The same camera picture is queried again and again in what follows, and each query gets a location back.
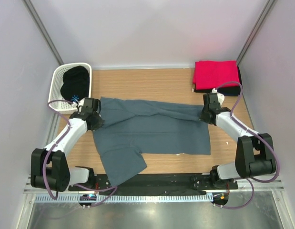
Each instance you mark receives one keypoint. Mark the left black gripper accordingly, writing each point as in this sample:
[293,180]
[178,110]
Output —
[98,124]

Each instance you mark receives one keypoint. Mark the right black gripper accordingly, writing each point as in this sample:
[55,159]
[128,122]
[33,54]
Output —
[202,117]

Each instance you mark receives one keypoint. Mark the blue-grey t shirt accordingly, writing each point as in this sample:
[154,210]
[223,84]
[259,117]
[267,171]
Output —
[134,127]

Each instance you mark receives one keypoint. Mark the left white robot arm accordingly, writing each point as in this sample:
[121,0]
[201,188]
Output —
[49,167]

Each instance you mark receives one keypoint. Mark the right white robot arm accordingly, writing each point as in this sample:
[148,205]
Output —
[254,158]

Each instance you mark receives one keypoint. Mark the folded navy t shirt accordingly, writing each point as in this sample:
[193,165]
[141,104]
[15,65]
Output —
[229,94]

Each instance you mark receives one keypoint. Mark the folded black t shirt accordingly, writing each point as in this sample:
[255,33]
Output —
[226,88]

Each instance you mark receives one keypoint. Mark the black t shirt in basket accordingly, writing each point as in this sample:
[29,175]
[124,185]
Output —
[76,83]

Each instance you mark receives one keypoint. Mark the folded red t shirt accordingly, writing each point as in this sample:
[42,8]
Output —
[211,74]

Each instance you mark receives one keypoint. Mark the white perforated plastic basket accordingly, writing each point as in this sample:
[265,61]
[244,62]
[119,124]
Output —
[58,103]

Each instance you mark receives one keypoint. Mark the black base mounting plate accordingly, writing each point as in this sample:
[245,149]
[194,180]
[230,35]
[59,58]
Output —
[183,184]

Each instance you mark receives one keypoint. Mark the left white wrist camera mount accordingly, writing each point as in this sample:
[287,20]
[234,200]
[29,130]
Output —
[77,103]

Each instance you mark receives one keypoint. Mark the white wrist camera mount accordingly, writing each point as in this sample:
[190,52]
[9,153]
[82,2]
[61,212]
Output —
[220,96]
[77,103]

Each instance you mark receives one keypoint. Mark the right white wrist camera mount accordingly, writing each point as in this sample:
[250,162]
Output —
[220,96]

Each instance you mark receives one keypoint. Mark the aluminium frame rail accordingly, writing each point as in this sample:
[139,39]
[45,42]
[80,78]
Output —
[101,181]

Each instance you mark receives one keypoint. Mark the white slotted cable duct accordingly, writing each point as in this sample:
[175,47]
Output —
[89,198]

